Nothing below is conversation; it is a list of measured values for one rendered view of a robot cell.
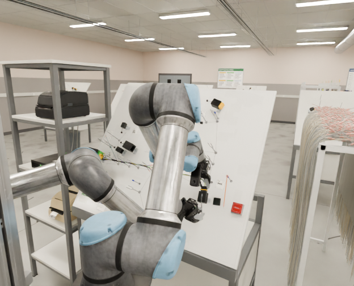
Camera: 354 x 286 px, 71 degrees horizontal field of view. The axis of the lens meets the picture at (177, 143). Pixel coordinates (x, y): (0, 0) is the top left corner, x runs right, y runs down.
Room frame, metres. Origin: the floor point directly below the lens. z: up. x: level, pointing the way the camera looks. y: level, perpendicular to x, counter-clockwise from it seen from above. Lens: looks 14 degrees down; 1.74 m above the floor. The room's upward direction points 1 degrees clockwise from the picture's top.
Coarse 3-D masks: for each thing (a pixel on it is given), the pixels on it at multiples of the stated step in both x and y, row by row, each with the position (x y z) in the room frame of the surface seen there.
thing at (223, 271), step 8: (72, 208) 1.56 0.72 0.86; (80, 216) 1.52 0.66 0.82; (88, 216) 1.48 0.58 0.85; (184, 256) 1.12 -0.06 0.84; (192, 256) 1.10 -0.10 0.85; (200, 256) 1.09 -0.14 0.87; (192, 264) 1.10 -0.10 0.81; (200, 264) 1.08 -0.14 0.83; (208, 264) 1.06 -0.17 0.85; (216, 264) 1.04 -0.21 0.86; (216, 272) 1.04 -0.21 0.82; (224, 272) 1.02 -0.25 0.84; (232, 272) 1.00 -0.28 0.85; (232, 280) 1.00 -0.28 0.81
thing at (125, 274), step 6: (84, 276) 0.52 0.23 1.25; (114, 276) 0.52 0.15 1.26; (120, 276) 0.53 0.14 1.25; (126, 276) 0.55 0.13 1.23; (132, 276) 0.59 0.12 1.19; (84, 282) 0.52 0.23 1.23; (90, 282) 0.51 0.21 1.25; (96, 282) 0.50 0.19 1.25; (102, 282) 0.50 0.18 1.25; (108, 282) 0.51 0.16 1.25; (114, 282) 0.52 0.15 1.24; (120, 282) 0.53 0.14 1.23; (126, 282) 0.54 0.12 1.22; (132, 282) 0.57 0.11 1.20
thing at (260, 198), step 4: (256, 196) 1.54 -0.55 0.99; (260, 196) 1.52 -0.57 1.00; (264, 196) 1.54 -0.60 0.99; (256, 200) 1.53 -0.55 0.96; (260, 200) 1.52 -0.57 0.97; (260, 204) 1.52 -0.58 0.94; (256, 208) 1.53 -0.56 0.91; (260, 208) 1.52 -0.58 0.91; (256, 212) 1.53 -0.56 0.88; (260, 212) 1.52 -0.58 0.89; (256, 216) 1.53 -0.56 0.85; (260, 216) 1.52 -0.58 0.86; (256, 220) 1.53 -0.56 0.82; (260, 220) 1.51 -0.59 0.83
